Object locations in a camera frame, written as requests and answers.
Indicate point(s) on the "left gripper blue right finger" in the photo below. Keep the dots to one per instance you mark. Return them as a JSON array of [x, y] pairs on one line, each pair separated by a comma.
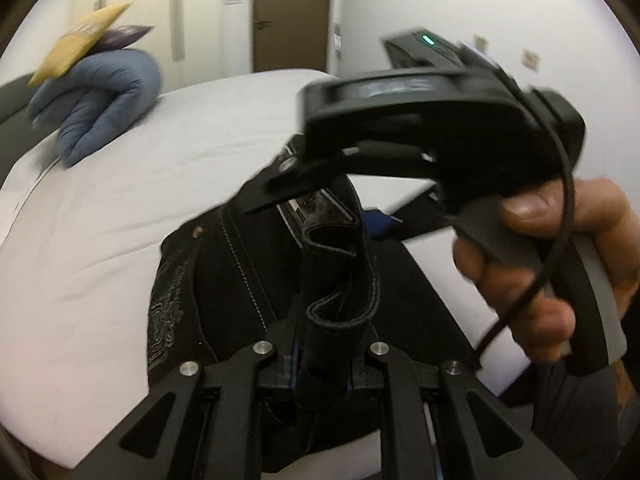
[[396, 383]]

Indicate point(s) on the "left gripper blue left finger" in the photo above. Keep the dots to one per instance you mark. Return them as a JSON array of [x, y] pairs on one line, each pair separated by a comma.
[[252, 428]]

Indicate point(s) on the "black denim pants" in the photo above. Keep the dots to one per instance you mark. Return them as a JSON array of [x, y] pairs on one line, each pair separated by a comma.
[[225, 277]]

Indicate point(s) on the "person right hand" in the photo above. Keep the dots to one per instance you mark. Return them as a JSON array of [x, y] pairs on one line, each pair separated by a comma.
[[603, 211]]

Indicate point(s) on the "brown wooden door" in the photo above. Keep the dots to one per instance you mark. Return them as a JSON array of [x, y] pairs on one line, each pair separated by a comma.
[[290, 34]]

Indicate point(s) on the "white wardrobe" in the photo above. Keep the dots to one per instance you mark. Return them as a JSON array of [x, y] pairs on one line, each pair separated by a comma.
[[193, 40]]

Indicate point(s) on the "white bed mattress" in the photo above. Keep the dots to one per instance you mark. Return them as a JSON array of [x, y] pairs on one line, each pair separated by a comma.
[[80, 247]]

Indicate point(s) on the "purple cushion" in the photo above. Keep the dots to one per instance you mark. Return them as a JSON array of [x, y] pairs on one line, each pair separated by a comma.
[[120, 37]]

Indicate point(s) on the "blue rolled duvet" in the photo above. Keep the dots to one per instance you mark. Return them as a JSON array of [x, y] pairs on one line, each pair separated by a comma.
[[96, 101]]

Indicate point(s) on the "yellow cushion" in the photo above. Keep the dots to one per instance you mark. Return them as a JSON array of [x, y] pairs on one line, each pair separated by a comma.
[[76, 43]]

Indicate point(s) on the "beige wall switch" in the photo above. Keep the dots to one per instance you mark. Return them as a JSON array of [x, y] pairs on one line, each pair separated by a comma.
[[531, 60]]

